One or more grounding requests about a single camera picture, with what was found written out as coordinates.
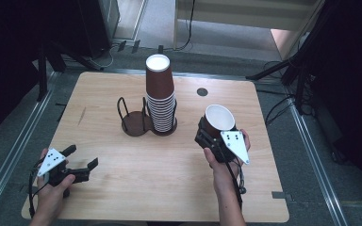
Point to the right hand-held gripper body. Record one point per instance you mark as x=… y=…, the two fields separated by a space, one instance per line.
x=235 y=144

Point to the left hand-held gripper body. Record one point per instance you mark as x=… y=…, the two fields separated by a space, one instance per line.
x=52 y=161

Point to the single brown paper cup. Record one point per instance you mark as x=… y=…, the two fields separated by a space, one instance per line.
x=220 y=117

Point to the dark double cup holder rack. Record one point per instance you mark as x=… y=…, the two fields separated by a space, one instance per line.
x=135 y=124

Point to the stack of brown paper cups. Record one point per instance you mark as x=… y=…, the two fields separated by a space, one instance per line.
x=159 y=81

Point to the person's right hand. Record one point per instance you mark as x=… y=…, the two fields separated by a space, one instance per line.
x=224 y=175

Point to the person's left hand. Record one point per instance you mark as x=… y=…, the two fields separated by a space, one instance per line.
x=50 y=196

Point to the dark round table grommet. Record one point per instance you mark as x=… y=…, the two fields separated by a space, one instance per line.
x=202 y=92

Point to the black metal stand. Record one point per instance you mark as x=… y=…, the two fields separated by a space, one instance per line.
x=295 y=62
x=42 y=75

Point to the black curtain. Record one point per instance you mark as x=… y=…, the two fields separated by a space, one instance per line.
x=9 y=62
x=352 y=78

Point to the dark cabinet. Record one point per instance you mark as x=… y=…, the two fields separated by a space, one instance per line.
x=105 y=22

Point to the metal floor rail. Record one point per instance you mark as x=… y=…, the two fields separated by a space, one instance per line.
x=317 y=160
x=15 y=150

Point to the grey metal bracket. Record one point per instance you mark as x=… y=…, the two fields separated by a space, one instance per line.
x=279 y=195

